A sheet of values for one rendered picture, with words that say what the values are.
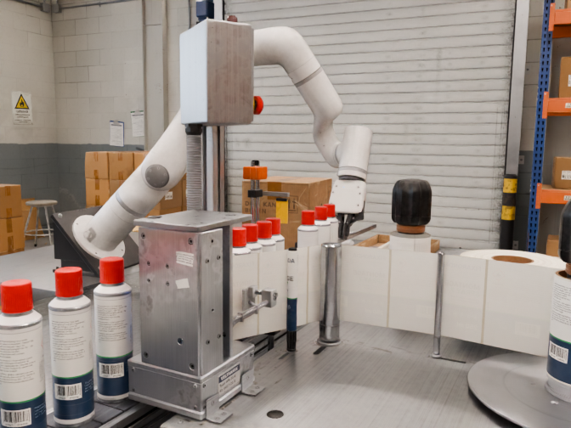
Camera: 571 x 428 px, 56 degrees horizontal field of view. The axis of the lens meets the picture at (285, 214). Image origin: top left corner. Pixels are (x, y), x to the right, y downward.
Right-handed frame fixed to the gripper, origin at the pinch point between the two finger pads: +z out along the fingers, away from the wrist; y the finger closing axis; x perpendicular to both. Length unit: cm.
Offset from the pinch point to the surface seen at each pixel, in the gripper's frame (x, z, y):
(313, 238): -25.0, 6.7, 2.3
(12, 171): 284, -93, -558
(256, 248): -51, 14, 2
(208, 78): -69, -14, -4
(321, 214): -17.7, -0.9, 0.1
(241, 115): -61, -10, -1
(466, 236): 386, -77, -24
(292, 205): 12.0, -9.6, -23.8
